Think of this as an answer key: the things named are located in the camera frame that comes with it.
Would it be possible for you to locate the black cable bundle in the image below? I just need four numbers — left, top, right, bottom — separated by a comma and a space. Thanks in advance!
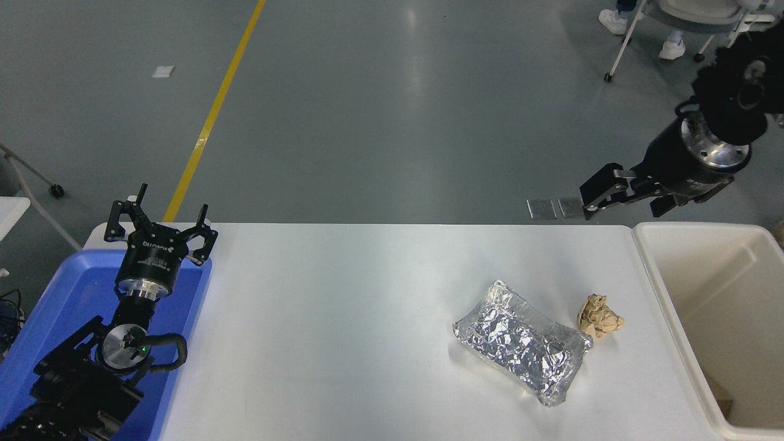
0, 290, 27, 357

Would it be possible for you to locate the large pale plastic bin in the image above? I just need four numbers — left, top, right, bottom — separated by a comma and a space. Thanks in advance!
631, 221, 784, 441

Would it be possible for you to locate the blue plastic tray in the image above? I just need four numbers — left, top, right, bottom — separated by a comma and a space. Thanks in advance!
0, 248, 213, 441

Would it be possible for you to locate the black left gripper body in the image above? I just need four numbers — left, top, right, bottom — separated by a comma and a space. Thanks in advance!
116, 222, 188, 290

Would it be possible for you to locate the crumpled silver foil tray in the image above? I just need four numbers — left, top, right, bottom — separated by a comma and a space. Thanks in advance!
453, 279, 594, 407

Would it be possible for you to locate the crumpled tan paper ball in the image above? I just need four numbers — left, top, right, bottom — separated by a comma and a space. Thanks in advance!
577, 294, 626, 339

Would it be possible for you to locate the white side table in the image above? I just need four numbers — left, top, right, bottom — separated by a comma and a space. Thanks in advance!
0, 196, 31, 242

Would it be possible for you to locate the person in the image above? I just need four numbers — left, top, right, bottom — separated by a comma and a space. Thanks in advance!
598, 0, 687, 61

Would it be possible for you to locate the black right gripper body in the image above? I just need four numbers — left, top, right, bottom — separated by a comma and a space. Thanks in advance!
636, 119, 736, 198

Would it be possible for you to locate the grey wheeled cart frame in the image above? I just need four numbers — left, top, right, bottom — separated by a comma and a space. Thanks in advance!
0, 141, 83, 252

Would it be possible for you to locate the white rolling chair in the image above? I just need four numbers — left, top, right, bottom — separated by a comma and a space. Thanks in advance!
604, 0, 774, 83

